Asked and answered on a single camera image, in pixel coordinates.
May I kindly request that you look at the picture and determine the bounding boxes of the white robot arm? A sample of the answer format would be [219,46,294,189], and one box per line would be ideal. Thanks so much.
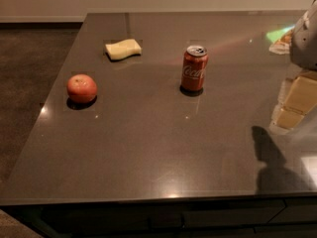
[271,0,317,132]

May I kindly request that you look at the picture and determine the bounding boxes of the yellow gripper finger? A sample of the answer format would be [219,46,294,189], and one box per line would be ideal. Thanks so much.
[274,70,317,130]

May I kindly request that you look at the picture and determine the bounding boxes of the red coke can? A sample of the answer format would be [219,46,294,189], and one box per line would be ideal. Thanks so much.
[180,45,209,95]

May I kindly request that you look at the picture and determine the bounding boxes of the red apple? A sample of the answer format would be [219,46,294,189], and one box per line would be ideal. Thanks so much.
[66,74,97,104]

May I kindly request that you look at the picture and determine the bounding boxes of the yellow sponge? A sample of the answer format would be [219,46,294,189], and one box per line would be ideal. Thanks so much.
[105,39,142,60]

